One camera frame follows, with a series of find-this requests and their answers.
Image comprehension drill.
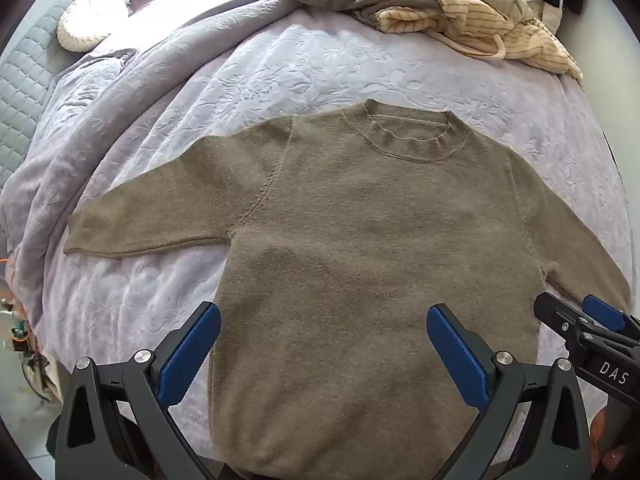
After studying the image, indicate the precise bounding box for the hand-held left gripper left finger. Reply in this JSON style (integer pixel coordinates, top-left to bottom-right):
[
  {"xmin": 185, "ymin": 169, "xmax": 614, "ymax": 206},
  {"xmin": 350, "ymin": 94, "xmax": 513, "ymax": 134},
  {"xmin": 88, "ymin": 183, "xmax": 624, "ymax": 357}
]
[{"xmin": 47, "ymin": 301, "xmax": 222, "ymax": 480}]

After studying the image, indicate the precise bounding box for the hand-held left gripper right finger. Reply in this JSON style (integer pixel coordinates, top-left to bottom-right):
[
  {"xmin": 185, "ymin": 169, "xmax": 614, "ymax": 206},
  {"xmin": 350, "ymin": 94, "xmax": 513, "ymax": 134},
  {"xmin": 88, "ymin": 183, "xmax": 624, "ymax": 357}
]
[{"xmin": 424, "ymin": 302, "xmax": 594, "ymax": 480}]

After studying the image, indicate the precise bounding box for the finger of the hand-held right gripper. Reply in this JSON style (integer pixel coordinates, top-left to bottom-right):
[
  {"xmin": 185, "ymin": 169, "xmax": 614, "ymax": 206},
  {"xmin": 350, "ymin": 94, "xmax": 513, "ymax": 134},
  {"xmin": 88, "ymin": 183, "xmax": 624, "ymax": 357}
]
[
  {"xmin": 533, "ymin": 291, "xmax": 590, "ymax": 356},
  {"xmin": 581, "ymin": 294, "xmax": 640, "ymax": 343}
]

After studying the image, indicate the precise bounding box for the brown knit sweater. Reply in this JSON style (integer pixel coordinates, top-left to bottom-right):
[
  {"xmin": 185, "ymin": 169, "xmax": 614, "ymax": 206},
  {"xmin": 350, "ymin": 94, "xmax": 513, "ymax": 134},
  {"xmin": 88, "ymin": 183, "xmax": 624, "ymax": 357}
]
[{"xmin": 64, "ymin": 99, "xmax": 632, "ymax": 480}]

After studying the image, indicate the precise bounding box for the cream striped garment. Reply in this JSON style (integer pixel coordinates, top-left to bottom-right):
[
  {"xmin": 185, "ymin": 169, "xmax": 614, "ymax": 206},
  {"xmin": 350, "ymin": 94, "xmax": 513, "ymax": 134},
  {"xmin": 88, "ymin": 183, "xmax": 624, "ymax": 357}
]
[{"xmin": 376, "ymin": 0, "xmax": 584, "ymax": 84}]

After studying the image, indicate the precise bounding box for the grey quilted bed cover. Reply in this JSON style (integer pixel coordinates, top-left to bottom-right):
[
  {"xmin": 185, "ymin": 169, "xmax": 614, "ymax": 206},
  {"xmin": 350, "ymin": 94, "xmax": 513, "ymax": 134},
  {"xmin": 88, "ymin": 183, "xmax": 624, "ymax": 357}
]
[{"xmin": 0, "ymin": 0, "xmax": 147, "ymax": 192}]

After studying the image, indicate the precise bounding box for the lavender embossed blanket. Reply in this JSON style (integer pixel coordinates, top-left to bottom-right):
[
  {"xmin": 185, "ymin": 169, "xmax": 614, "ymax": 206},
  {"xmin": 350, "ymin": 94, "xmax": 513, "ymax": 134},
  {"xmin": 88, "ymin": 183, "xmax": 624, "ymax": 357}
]
[{"xmin": 0, "ymin": 0, "xmax": 632, "ymax": 461}]

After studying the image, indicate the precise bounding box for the white round cushion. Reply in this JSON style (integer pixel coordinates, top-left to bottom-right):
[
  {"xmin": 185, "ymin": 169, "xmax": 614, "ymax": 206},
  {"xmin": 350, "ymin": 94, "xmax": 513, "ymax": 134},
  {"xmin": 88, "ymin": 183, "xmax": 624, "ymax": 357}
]
[{"xmin": 56, "ymin": 0, "xmax": 134, "ymax": 54}]

